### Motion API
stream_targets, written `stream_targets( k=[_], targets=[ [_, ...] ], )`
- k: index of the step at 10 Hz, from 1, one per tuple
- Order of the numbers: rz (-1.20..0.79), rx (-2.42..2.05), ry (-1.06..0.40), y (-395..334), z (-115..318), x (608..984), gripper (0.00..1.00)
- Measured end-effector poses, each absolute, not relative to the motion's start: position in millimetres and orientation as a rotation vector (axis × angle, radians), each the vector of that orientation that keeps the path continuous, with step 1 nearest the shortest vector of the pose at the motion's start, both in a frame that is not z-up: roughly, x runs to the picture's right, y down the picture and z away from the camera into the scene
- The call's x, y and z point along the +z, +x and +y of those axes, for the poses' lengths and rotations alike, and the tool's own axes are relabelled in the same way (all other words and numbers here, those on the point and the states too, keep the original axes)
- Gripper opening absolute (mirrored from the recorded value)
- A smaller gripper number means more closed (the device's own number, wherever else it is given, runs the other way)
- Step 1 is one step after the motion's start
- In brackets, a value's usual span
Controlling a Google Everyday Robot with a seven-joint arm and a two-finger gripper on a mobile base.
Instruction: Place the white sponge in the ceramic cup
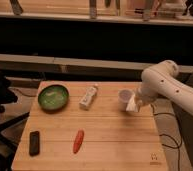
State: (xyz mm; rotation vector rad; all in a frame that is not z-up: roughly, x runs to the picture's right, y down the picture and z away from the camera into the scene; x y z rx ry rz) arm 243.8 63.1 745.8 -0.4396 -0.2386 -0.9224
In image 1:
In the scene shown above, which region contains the white sponge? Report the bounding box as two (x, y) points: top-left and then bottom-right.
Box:
(126, 94), (139, 112)

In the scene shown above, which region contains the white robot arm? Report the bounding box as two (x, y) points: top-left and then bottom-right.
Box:
(136, 60), (193, 115)

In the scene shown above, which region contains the white ceramic cup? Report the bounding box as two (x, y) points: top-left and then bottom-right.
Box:
(118, 89), (134, 111)

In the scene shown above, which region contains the white tube bottle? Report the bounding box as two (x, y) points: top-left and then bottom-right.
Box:
(79, 84), (98, 110)

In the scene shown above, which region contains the long wooden shelf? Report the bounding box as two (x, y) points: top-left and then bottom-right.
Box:
(0, 52), (193, 75)

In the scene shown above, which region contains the green bowl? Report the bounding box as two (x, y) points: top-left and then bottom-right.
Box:
(38, 84), (69, 111)

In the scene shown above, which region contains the black rectangular block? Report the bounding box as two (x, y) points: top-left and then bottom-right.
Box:
(29, 131), (40, 156)

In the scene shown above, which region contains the black chair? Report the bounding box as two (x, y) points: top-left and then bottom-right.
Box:
(0, 71), (29, 171)

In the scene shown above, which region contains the black cable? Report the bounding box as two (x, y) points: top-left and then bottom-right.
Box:
(150, 103), (184, 171)

